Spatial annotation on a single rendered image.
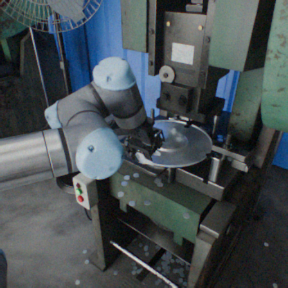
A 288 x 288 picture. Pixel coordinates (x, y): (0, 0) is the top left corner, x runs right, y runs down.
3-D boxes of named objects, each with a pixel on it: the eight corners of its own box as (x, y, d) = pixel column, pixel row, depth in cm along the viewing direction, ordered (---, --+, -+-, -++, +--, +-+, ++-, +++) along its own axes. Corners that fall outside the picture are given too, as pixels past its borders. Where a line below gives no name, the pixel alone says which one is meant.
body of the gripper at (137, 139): (152, 164, 67) (141, 137, 57) (126, 153, 71) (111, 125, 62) (166, 141, 70) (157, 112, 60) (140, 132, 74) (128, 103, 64)
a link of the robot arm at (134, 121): (104, 113, 58) (124, 89, 61) (111, 126, 62) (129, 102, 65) (130, 123, 55) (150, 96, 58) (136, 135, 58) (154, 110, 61)
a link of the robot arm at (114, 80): (81, 68, 51) (119, 47, 52) (102, 106, 60) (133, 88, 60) (96, 89, 46) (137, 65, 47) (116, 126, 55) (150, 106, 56)
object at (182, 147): (185, 180, 72) (186, 178, 72) (109, 146, 87) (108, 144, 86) (225, 137, 91) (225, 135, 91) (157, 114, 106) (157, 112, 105)
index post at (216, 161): (215, 182, 83) (220, 158, 77) (207, 179, 84) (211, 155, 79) (219, 178, 84) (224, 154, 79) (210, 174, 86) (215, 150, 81)
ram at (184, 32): (191, 119, 79) (205, 9, 62) (152, 107, 86) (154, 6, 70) (215, 101, 90) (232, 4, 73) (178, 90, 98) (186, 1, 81)
